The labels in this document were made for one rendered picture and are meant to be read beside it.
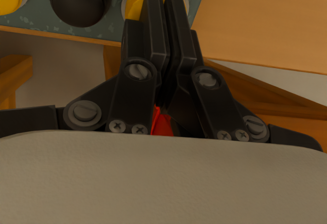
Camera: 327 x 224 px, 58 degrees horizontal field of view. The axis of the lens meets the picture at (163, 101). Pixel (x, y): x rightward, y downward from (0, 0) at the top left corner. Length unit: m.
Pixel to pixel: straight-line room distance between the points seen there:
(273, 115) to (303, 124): 0.04
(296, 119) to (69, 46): 0.86
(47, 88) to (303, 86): 1.03
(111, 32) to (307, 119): 0.27
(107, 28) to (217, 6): 0.07
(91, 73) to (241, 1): 0.93
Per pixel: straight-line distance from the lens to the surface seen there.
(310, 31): 0.22
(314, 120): 0.38
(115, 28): 0.16
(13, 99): 0.94
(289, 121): 0.36
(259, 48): 0.20
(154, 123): 0.27
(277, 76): 1.31
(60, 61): 1.09
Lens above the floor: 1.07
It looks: 70 degrees down
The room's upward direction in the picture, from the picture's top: 143 degrees clockwise
